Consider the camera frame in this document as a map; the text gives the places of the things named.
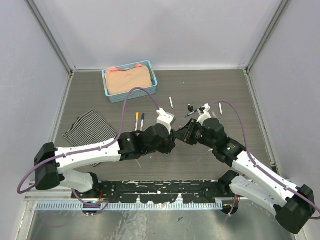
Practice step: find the cyan gel pen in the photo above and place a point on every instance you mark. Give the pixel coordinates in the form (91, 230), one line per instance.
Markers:
(193, 112)

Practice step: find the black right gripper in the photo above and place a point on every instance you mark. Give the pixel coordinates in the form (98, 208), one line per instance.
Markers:
(185, 133)

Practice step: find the white pen blue end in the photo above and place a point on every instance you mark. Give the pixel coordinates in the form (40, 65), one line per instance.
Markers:
(142, 122)

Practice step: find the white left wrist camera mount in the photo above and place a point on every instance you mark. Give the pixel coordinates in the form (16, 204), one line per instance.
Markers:
(166, 119)

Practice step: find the peach folded cloth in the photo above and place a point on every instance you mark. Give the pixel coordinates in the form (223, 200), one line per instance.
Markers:
(120, 80)

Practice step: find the white pen at right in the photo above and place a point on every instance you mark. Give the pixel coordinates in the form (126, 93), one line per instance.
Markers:
(220, 108)

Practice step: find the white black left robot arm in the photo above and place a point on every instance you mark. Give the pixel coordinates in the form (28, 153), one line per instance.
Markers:
(57, 166)

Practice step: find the white pen black tip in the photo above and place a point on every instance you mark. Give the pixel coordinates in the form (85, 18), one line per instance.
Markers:
(171, 102)

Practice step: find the blue plastic basket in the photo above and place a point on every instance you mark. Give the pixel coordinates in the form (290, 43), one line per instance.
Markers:
(121, 97)

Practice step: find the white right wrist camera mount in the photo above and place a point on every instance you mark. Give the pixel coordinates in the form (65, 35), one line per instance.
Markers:
(203, 113)

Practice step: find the white pen yellow end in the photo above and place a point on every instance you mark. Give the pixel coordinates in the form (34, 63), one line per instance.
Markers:
(136, 120)

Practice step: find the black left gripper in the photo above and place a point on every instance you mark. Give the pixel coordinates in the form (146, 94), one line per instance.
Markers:
(170, 145)

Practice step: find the black white striped cloth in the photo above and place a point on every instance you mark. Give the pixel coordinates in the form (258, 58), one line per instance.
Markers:
(89, 130)

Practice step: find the slotted cable duct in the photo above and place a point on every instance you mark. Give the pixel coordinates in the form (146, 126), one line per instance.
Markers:
(179, 205)

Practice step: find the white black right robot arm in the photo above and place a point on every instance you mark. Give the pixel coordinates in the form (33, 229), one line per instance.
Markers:
(293, 206)

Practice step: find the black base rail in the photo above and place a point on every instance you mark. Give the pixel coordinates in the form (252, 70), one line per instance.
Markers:
(158, 192)

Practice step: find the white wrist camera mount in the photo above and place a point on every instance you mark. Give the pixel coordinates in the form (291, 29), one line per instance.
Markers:
(203, 113)
(166, 119)

